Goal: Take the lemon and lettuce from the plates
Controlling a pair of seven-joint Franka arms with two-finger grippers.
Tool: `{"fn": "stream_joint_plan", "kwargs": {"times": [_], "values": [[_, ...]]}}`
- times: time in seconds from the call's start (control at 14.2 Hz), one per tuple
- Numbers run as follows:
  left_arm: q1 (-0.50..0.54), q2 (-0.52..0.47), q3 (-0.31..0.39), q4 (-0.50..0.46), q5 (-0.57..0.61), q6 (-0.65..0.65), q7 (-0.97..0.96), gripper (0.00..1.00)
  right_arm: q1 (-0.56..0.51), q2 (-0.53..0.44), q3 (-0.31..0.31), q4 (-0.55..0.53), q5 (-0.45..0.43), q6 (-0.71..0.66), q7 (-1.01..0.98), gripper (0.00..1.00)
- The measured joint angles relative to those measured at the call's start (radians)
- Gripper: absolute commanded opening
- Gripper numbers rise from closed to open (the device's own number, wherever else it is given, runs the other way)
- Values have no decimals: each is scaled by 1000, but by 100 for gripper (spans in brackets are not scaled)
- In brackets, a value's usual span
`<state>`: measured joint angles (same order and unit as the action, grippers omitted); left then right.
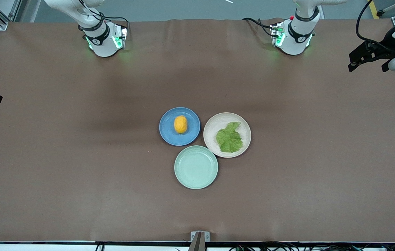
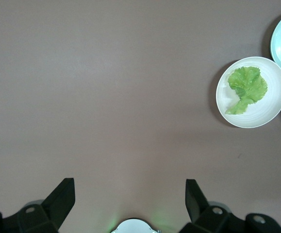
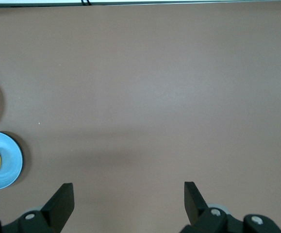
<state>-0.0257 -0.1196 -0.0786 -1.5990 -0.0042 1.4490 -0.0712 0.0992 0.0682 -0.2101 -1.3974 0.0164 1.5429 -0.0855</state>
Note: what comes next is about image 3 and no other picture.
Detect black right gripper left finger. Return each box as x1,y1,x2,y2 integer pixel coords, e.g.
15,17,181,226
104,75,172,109
2,183,75,233

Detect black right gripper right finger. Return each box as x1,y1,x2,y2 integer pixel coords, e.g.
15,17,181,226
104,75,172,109
184,181,281,233

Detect blue round plate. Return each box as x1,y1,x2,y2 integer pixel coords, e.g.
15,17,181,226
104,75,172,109
0,131,24,190

